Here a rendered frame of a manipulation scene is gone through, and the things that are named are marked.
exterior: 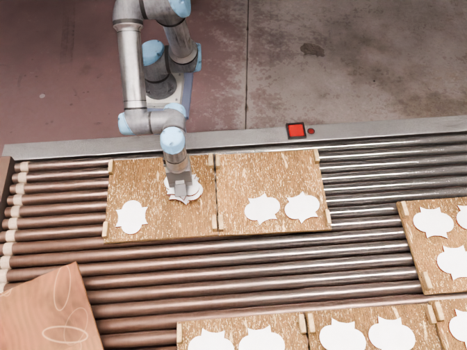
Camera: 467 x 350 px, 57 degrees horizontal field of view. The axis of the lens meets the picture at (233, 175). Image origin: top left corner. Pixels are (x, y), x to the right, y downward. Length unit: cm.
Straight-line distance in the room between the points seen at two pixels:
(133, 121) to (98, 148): 43
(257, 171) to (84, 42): 238
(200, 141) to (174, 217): 37
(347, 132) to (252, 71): 158
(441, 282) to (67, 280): 123
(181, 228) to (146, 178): 26
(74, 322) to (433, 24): 349
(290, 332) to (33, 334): 78
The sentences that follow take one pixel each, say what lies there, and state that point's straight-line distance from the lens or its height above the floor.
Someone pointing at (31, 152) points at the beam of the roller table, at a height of 91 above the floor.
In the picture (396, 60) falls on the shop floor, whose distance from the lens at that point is 362.
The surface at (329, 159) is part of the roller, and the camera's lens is 177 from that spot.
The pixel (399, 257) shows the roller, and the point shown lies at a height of 92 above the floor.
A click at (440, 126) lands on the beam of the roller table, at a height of 91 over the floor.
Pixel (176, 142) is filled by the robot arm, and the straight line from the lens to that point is 133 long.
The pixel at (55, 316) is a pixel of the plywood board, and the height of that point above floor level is 104.
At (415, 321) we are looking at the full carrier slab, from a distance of 157.
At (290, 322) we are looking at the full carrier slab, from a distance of 147.
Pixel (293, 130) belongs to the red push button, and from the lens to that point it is 181.
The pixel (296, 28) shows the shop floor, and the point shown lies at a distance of 370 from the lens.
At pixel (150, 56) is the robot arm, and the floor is 114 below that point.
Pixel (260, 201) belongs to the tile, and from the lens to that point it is 160.
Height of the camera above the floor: 236
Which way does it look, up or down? 59 degrees down
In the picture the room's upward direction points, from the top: straight up
